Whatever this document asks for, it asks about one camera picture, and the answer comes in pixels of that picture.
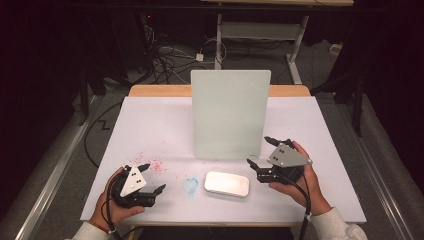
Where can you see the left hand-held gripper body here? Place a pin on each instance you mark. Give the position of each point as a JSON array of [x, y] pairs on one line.
[[133, 183]]

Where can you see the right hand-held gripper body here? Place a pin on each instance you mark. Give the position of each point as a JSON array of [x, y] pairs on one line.
[[286, 158]]

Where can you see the person's left hand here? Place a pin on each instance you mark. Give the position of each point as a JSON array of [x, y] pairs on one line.
[[101, 213]]

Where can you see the person's right hand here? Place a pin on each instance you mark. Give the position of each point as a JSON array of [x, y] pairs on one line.
[[311, 196]]

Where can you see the white rounded rectangular case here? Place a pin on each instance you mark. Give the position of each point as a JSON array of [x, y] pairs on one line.
[[226, 184]]

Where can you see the pale glass whiteboard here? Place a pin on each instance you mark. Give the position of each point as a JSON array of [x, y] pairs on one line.
[[230, 113]]

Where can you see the black stand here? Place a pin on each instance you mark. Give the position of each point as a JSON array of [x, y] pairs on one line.
[[85, 96], [357, 100]]

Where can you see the white power adapter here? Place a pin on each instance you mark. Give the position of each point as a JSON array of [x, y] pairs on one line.
[[199, 57]]

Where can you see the metal floor rail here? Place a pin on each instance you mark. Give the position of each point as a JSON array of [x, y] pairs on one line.
[[376, 173], [56, 166]]

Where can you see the white metal desk frame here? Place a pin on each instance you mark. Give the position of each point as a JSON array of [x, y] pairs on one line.
[[258, 30]]

